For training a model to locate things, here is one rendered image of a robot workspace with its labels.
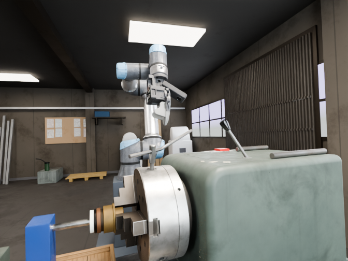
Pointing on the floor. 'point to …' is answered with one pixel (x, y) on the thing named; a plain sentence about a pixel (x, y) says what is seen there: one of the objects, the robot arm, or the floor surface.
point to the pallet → (86, 175)
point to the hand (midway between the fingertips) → (167, 122)
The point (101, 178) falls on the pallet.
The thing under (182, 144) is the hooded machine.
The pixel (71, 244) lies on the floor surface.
